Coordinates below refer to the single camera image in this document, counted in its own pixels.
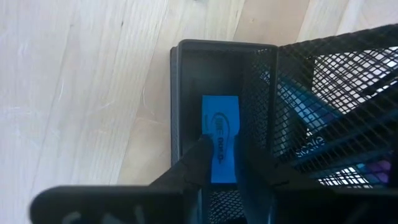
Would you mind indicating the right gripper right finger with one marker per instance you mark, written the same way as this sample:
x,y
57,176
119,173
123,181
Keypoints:
x,y
252,174

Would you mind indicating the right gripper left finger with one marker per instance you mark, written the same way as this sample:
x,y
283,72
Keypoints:
x,y
199,161

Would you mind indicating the blue eraser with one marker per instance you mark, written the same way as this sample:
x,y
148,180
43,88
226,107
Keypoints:
x,y
222,109

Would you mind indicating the black mesh desk organizer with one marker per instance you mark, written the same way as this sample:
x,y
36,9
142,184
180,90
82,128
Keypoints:
x,y
224,45

